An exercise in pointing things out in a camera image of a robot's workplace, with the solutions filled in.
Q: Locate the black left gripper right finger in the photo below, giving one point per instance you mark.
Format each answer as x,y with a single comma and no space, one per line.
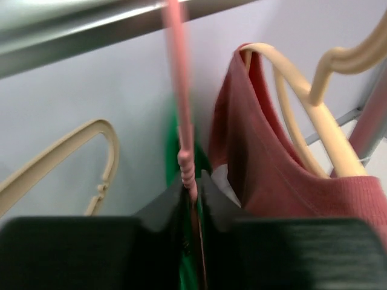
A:
245,252

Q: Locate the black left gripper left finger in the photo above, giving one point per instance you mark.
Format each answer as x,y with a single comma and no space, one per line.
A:
122,252

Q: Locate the green t shirt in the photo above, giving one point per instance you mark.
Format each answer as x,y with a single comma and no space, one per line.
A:
191,269

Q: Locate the pink t shirt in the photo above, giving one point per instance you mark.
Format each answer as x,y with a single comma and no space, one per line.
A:
264,170

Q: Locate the white metal clothes rack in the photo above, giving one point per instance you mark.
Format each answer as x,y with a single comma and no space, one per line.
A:
62,64

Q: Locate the aluminium cage frame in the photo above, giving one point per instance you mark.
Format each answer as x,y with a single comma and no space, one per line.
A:
333,125

